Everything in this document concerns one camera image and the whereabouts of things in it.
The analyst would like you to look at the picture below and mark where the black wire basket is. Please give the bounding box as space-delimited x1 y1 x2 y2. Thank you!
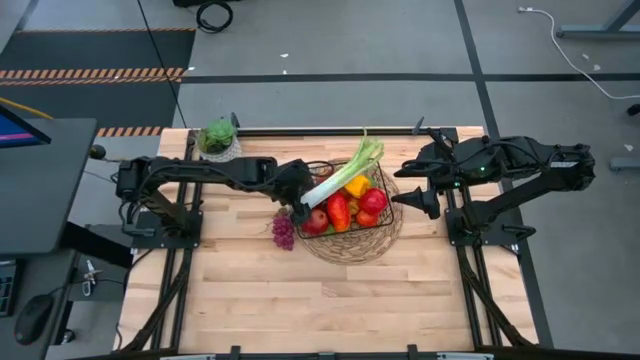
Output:
293 159 396 241

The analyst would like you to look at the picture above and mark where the coiled black cable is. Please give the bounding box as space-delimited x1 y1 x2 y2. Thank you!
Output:
195 0 235 35

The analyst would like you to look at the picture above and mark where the red and orange mango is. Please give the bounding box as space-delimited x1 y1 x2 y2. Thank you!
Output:
326 192 352 234

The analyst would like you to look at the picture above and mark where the speckled crimson round fruit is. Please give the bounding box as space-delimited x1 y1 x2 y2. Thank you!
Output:
302 208 331 237

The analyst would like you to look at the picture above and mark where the yellow cable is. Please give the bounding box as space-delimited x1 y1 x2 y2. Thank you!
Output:
0 96 55 121

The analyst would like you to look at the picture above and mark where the grey desk foot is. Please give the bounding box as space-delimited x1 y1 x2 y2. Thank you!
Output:
555 0 640 41
608 157 640 173

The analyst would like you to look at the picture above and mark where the purple grape bunch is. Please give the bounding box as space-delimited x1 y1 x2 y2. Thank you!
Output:
271 212 296 252

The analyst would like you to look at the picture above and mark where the black side desk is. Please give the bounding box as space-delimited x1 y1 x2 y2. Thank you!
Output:
0 117 99 257

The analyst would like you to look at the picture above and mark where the yellow bell pepper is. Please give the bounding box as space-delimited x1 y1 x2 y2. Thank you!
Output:
344 174 373 199

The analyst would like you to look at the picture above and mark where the succulent in white patterned pot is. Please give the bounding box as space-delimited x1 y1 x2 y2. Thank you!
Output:
196 118 244 164

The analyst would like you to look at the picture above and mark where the black hazard-striped floor mat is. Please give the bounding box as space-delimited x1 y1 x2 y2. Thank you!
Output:
0 28 197 139

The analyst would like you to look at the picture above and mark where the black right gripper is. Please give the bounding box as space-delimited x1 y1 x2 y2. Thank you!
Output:
390 127 476 220

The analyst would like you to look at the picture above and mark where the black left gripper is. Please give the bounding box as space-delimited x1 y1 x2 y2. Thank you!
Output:
272 158 327 227

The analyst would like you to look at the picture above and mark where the round woven straw placemat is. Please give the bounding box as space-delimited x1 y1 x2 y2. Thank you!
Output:
289 158 405 266

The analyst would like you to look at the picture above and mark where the black computer mouse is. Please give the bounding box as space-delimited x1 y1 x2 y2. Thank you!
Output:
13 293 57 347

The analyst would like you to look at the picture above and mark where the thin black cable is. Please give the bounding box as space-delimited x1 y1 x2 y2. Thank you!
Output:
135 0 190 130

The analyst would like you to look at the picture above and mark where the dark lower desk top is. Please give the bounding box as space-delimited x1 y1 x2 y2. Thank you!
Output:
0 248 81 360

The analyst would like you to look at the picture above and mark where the white cable with plug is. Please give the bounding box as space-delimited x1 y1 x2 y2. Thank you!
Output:
517 5 640 101

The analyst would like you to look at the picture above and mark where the green white leek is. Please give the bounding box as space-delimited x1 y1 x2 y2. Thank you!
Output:
299 128 386 210

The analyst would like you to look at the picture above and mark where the black aluminium rig frame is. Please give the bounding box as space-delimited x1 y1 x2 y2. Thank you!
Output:
113 127 539 360

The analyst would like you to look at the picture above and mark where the computer monitor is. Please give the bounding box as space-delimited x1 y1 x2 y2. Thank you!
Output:
0 103 52 150

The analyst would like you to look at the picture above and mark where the black keyboard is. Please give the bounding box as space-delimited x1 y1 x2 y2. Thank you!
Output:
0 259 17 319

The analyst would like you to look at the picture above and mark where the silver carabiner clip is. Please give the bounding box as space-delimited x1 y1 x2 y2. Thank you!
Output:
82 258 104 298

